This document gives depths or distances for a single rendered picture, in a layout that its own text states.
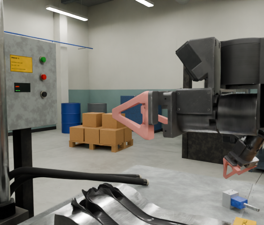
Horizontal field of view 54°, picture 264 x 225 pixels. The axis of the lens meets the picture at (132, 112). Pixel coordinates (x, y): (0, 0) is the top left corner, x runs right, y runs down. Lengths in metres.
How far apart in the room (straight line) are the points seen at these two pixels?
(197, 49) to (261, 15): 7.01
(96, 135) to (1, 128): 4.58
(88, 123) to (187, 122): 5.51
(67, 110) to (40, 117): 6.51
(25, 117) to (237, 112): 1.01
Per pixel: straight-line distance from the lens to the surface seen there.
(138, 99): 0.37
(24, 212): 1.11
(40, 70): 1.29
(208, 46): 0.38
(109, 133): 5.35
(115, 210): 0.75
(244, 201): 1.07
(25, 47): 1.25
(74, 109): 7.78
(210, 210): 1.06
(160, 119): 0.48
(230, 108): 0.36
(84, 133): 5.76
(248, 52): 0.37
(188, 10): 8.00
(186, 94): 0.37
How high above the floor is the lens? 1.23
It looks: 5 degrees down
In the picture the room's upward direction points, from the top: straight up
